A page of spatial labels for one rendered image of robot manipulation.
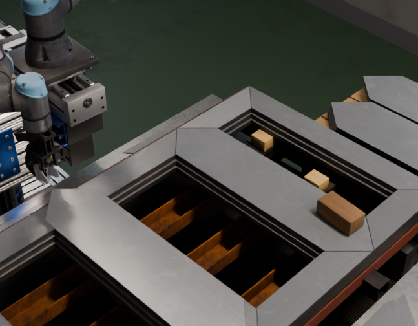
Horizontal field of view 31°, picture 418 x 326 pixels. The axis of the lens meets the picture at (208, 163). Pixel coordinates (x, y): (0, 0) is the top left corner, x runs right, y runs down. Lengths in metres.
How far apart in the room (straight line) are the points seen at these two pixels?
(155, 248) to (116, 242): 0.10
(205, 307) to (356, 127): 0.88
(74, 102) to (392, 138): 0.98
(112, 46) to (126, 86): 0.43
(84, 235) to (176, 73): 2.29
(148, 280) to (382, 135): 0.92
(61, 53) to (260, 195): 0.75
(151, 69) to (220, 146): 2.00
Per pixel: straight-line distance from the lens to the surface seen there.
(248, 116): 2.43
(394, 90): 2.62
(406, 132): 2.44
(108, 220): 2.05
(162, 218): 2.31
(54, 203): 2.12
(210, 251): 2.20
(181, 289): 1.87
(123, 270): 1.92
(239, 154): 2.24
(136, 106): 3.94
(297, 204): 2.09
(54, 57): 2.34
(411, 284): 2.10
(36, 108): 1.98
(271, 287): 2.12
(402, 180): 2.23
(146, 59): 4.32
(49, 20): 2.29
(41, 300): 2.13
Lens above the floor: 2.28
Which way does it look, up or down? 40 degrees down
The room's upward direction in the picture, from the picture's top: straight up
